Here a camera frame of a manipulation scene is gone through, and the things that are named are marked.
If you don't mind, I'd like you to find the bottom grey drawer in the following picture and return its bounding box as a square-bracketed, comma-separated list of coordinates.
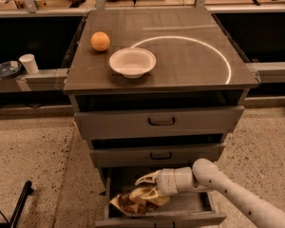
[95, 166, 226, 228]

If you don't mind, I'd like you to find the middle grey drawer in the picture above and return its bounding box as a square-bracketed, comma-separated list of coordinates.
[90, 142, 225, 167]

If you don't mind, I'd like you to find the grey drawer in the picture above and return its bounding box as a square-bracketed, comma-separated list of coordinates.
[90, 142, 225, 167]
[95, 166, 226, 228]
[75, 105, 244, 140]

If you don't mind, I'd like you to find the orange fruit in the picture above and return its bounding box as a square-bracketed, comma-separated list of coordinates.
[90, 31, 110, 51]

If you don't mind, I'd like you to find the brown chip bag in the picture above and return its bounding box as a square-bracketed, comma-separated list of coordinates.
[110, 187, 170, 217]

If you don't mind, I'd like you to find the top grey drawer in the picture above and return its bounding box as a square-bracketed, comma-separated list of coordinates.
[75, 105, 244, 140]

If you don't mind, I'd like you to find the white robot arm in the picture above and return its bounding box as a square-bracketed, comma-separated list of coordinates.
[135, 159, 285, 228]

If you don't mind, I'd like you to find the white paper cup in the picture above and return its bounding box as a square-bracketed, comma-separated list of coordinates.
[19, 53, 39, 74]

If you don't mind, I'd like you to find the white paper bowl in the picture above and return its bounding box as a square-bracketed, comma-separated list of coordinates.
[109, 47, 157, 79]

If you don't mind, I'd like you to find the dark round plate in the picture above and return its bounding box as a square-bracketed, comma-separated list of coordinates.
[0, 61, 22, 79]

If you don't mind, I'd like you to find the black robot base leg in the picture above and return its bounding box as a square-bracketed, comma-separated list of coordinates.
[0, 180, 34, 228]

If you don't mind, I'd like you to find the grey drawer cabinet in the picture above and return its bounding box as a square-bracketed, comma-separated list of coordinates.
[63, 7, 260, 228]

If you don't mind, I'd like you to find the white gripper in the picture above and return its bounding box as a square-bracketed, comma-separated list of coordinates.
[135, 167, 194, 203]

